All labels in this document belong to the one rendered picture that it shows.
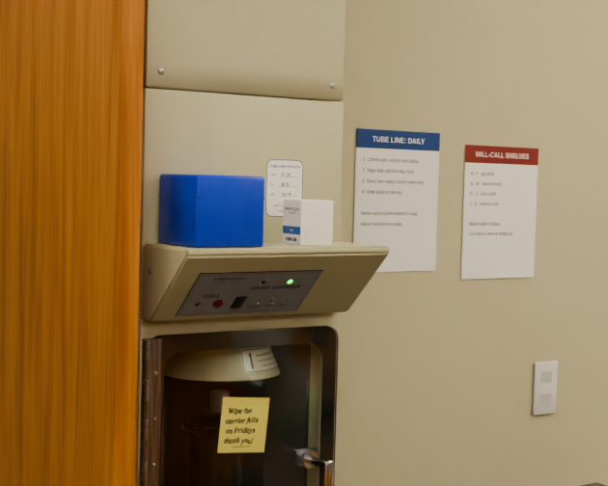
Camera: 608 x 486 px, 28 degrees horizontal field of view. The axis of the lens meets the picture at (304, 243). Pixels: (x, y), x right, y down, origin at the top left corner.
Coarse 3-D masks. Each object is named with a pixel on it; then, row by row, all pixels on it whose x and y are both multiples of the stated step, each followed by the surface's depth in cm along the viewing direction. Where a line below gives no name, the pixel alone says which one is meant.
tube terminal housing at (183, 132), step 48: (144, 96) 156; (192, 96) 159; (240, 96) 164; (144, 144) 156; (192, 144) 160; (240, 144) 164; (288, 144) 169; (336, 144) 173; (144, 192) 156; (336, 192) 174; (144, 240) 156; (336, 240) 174; (144, 336) 157
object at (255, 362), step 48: (192, 336) 160; (240, 336) 164; (288, 336) 169; (336, 336) 174; (192, 384) 161; (240, 384) 165; (288, 384) 169; (336, 384) 174; (192, 432) 161; (288, 432) 170; (192, 480) 161; (240, 480) 166; (288, 480) 170
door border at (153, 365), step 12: (156, 348) 157; (144, 360) 156; (156, 360) 157; (144, 372) 156; (156, 372) 157; (156, 384) 157; (156, 396) 158; (144, 408) 156; (156, 408) 158; (156, 420) 158; (156, 432) 158; (144, 444) 157; (156, 444) 158; (144, 456) 157; (156, 456) 158; (156, 468) 158; (144, 480) 157; (156, 480) 158
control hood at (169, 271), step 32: (160, 256) 152; (192, 256) 148; (224, 256) 150; (256, 256) 153; (288, 256) 156; (320, 256) 159; (352, 256) 162; (384, 256) 166; (160, 288) 152; (320, 288) 165; (352, 288) 169; (160, 320) 156
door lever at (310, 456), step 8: (304, 456) 172; (312, 456) 172; (304, 464) 172; (312, 464) 171; (320, 464) 169; (328, 464) 168; (320, 472) 169; (328, 472) 168; (320, 480) 169; (328, 480) 168
